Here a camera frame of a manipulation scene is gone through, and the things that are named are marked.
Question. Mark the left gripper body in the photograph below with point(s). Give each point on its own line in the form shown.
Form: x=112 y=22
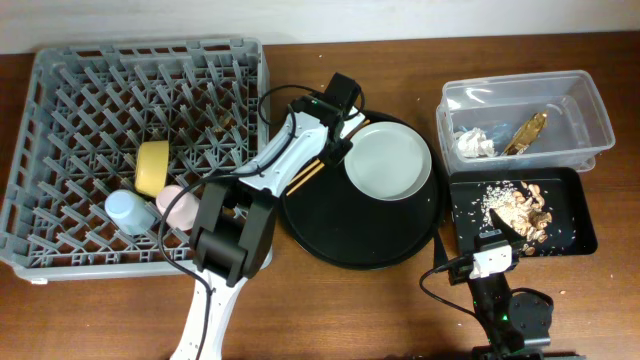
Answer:
x=337 y=152

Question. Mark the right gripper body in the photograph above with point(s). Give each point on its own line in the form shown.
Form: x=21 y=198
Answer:
x=460 y=274

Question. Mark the wooden chopstick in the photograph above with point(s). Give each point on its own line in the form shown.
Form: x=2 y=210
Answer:
x=317 y=164
x=297 y=185

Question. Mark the food scraps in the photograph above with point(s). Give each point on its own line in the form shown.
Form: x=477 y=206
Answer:
x=521 y=206

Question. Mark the grey plate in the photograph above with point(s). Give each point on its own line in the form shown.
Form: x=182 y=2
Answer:
x=389 y=161

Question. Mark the white napkin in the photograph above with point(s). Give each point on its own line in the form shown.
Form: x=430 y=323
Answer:
x=474 y=144

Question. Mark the gold snack wrapper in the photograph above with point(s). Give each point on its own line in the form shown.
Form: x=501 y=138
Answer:
x=526 y=134

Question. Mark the pink cup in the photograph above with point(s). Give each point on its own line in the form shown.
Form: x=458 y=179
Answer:
x=183 y=214

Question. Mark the yellow bowl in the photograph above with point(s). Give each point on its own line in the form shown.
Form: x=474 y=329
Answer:
x=151 y=167

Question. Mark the light blue cup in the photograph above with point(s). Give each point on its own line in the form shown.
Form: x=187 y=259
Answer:
x=128 y=211

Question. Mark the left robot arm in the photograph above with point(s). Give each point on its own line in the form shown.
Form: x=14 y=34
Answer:
x=232 y=233

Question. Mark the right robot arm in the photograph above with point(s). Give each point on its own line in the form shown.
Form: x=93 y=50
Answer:
x=516 y=321

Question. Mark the grey dishwasher rack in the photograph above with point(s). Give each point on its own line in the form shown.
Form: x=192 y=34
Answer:
x=87 y=111

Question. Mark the black rectangular tray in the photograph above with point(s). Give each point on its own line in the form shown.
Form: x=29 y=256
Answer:
x=570 y=231

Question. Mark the round black tray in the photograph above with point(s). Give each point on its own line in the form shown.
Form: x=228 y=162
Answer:
x=335 y=222

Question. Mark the clear plastic bin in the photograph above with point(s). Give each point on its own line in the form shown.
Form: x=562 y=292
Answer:
x=578 y=125

